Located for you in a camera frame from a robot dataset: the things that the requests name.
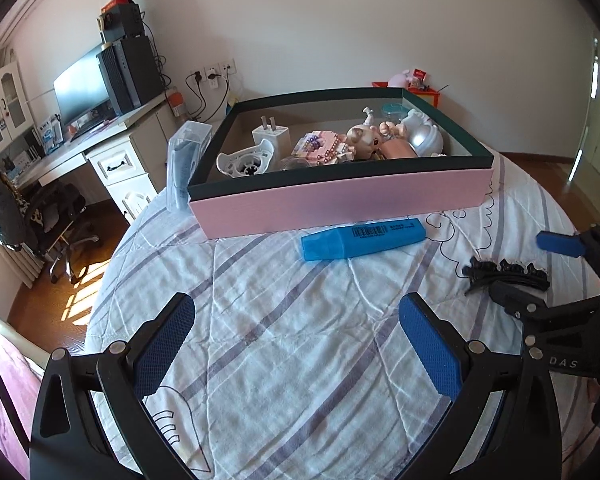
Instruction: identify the black office chair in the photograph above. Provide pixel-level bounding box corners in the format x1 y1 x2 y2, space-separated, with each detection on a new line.
0 157 101 286

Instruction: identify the blue and white box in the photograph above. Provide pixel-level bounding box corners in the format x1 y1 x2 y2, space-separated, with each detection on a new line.
40 117 63 153

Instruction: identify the white striped quilt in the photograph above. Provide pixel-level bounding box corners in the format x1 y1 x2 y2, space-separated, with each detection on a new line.
85 150 600 480

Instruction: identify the red storage crate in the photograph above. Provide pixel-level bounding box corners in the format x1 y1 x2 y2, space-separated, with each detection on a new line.
371 80 438 98

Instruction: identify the white egg-shaped device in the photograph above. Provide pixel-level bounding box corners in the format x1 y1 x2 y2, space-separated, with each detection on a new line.
402 109 448 156

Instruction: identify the white charger plug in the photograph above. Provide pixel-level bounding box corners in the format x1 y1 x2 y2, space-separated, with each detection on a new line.
252 116 292 158

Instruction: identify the pink storage box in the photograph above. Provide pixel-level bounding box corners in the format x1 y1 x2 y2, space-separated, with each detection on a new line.
186 86 496 240

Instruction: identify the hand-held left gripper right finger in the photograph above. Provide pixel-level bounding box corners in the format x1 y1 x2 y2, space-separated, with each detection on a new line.
399 292 563 480

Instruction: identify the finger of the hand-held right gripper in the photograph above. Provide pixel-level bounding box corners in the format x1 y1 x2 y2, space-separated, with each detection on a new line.
536 225 600 281
489 280 600 333

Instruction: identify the pink printed bedsheet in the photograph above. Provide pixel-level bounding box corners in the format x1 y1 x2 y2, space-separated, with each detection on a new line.
0 340 46 480

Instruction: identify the black computer monitor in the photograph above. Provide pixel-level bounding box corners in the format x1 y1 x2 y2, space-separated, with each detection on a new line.
53 44 113 128

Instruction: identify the small pig figurine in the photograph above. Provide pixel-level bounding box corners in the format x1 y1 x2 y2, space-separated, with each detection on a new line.
346 125 388 158

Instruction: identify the clear plastic box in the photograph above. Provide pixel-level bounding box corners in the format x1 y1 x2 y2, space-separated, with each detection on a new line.
166 121 213 212

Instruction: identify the white glass-door cabinet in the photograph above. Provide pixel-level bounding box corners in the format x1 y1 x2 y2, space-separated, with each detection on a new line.
0 60 35 163

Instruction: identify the black computer tower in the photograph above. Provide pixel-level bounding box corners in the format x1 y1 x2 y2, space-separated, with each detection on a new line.
96 35 165 115

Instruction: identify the black keyboard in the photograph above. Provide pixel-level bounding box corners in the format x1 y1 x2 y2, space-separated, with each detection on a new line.
70 117 118 138

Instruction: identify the black hair clip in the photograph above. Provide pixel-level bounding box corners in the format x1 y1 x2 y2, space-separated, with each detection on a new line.
462 256 551 296

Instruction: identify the black speaker box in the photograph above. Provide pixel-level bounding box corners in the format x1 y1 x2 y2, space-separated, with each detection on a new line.
97 2 146 43

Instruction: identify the white radiator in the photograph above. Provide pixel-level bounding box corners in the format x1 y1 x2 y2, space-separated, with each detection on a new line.
10 250 43 288

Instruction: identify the white desk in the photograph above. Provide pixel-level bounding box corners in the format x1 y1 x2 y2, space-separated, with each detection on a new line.
7 92 191 223

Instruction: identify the white air conditioner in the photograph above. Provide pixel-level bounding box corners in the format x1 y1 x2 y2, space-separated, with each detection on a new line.
0 0 55 51

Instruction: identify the white paw-shaped gadget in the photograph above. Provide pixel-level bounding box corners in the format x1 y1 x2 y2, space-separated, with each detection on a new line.
216 140 277 180

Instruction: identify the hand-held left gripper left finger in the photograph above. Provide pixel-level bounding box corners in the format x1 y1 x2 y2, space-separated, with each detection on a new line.
29 292 197 480

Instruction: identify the blue highlighter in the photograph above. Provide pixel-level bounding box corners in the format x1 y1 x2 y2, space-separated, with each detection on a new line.
300 217 427 262

